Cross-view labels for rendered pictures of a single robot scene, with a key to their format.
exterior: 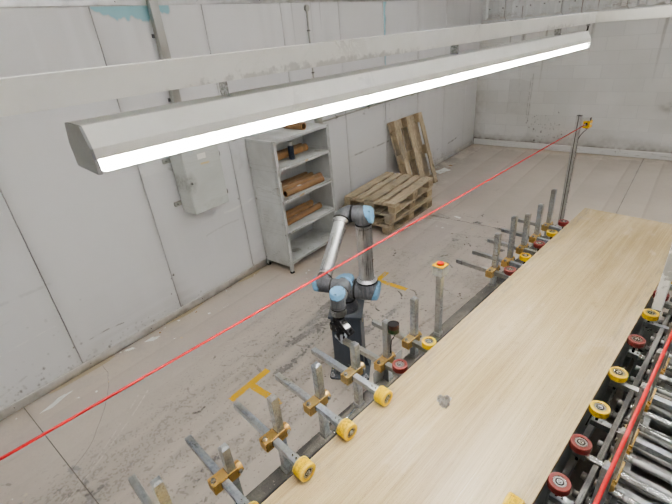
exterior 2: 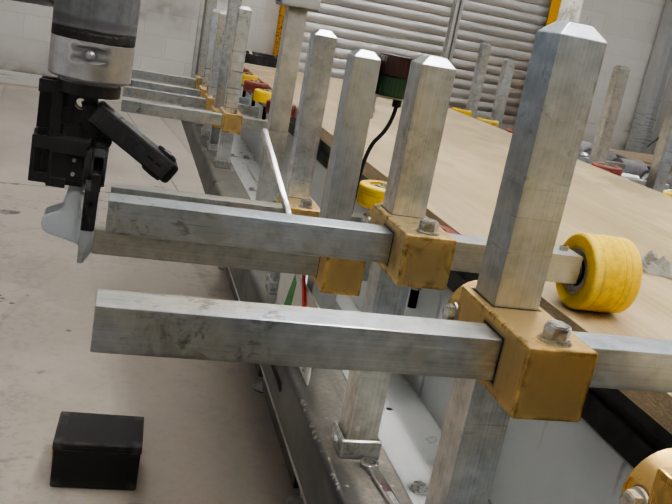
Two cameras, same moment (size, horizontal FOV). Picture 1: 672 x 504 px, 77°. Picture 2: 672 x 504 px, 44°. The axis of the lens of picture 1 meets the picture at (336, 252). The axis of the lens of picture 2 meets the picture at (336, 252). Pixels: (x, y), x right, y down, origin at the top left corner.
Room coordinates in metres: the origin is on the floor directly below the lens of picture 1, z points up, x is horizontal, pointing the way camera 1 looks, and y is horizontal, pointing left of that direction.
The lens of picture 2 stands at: (1.31, 0.71, 1.14)
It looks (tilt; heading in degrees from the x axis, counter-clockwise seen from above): 15 degrees down; 297
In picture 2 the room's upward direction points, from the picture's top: 11 degrees clockwise
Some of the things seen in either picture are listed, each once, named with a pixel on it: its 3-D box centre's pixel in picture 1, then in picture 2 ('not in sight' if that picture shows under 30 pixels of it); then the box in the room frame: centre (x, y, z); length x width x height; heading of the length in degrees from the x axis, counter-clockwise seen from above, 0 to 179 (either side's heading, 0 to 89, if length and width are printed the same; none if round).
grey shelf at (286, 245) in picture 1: (296, 196); not in sight; (4.78, 0.41, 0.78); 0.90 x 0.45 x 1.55; 139
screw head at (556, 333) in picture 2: not in sight; (556, 332); (1.40, 0.19, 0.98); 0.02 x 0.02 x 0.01
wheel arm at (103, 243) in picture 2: (371, 356); (273, 258); (1.82, -0.15, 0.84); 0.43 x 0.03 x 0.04; 43
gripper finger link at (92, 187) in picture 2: not in sight; (90, 192); (1.97, 0.02, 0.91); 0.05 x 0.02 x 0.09; 132
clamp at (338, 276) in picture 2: (385, 361); (333, 259); (1.77, -0.22, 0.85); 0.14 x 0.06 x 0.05; 133
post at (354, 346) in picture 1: (357, 378); (386, 290); (1.62, -0.05, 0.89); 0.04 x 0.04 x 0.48; 43
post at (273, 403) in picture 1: (280, 435); not in sight; (1.28, 0.32, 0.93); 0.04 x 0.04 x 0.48; 43
